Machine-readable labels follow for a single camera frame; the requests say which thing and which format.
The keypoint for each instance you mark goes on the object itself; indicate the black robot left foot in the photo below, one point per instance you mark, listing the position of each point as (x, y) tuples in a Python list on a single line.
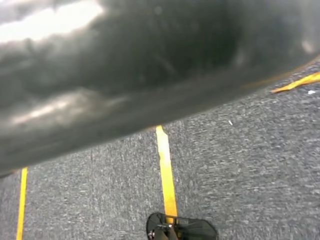
[(183, 228)]

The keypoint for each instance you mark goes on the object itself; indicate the yellow floor tape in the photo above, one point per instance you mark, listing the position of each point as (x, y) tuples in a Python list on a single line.
[(22, 202), (167, 179), (300, 82)]

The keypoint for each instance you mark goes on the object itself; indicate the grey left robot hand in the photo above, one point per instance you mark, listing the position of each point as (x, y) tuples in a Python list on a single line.
[(124, 66)]

